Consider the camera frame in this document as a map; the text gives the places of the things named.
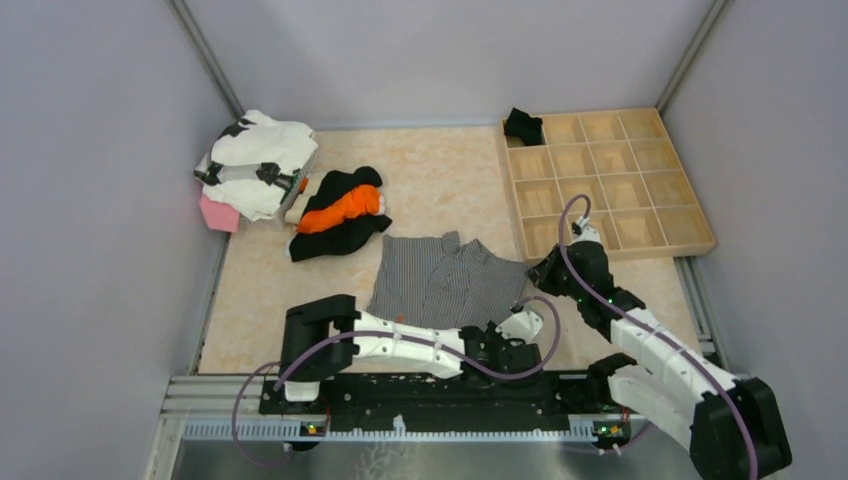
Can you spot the black boxer underwear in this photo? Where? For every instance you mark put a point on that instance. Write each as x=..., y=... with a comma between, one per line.
x=524, y=127

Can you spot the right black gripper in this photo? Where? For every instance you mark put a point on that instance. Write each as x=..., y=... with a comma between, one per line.
x=541, y=274

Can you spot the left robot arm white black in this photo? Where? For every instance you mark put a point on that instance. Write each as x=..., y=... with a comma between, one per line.
x=326, y=336

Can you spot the pink cloth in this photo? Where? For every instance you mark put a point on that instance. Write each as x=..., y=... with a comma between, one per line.
x=219, y=216

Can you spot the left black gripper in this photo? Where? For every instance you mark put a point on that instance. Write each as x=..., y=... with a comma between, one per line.
x=494, y=333

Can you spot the black metal base rail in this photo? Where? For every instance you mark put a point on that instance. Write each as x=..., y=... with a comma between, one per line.
x=385, y=407

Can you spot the grey striped underwear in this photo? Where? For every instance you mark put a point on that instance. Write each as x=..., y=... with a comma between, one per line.
x=442, y=283

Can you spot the white perforated basket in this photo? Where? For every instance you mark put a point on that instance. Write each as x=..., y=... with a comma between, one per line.
x=277, y=222

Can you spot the white black clothes pile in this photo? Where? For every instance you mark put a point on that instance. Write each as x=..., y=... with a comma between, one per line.
x=255, y=162

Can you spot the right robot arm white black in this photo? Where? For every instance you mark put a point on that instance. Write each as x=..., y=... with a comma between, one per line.
x=731, y=427

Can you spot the orange underwear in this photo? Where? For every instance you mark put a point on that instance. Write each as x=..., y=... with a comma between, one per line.
x=361, y=200

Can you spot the wooden compartment tray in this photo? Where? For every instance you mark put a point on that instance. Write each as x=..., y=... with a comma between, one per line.
x=643, y=204

